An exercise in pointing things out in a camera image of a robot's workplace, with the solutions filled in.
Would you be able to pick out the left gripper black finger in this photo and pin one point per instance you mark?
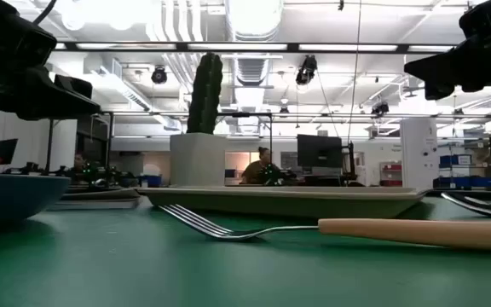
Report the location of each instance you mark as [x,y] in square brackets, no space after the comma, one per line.
[58,115]
[45,96]

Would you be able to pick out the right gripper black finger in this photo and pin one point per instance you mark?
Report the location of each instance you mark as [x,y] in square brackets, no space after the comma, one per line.
[435,79]
[441,64]

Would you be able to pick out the blue round plate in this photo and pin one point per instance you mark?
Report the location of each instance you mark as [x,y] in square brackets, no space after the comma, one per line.
[11,200]

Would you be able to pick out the beige rectangular tray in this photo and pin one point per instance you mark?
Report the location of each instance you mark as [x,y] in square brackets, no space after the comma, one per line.
[271,204]

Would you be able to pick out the person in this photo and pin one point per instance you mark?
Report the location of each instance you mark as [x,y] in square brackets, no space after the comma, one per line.
[80,164]
[259,170]

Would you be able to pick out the small black monitor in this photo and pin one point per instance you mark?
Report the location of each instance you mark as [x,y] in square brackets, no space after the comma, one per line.
[6,150]

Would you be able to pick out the black ceiling spotlight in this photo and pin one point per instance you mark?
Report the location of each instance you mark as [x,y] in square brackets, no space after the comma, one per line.
[380,109]
[306,70]
[159,76]

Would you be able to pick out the white pillar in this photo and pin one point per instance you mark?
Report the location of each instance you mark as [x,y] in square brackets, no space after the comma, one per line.
[418,153]

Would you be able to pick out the black background robot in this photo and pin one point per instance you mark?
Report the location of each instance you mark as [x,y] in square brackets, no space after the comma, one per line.
[105,177]

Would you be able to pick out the book with brown cover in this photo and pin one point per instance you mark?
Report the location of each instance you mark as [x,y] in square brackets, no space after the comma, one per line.
[100,199]

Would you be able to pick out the red storage bins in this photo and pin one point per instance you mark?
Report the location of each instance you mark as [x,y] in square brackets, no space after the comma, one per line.
[391,167]

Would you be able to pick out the blue storage bin row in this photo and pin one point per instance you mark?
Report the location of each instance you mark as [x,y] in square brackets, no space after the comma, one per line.
[463,182]

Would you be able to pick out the black monitor stand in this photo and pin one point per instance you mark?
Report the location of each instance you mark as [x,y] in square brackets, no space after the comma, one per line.
[351,164]

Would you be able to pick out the black overhead light bar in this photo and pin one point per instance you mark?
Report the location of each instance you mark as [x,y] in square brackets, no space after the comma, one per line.
[181,47]

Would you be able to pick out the white plant pot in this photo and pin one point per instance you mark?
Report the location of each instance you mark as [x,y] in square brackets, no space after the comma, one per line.
[198,160]

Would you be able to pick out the green cactus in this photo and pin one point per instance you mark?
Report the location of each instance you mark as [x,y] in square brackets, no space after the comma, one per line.
[205,94]

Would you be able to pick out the green table mat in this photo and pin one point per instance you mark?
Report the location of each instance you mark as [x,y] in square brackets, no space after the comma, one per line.
[143,268]

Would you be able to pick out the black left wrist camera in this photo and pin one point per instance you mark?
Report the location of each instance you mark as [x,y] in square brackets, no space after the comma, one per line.
[7,38]

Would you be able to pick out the black metal background frame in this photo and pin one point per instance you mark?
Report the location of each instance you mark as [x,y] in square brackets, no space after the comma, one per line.
[186,114]

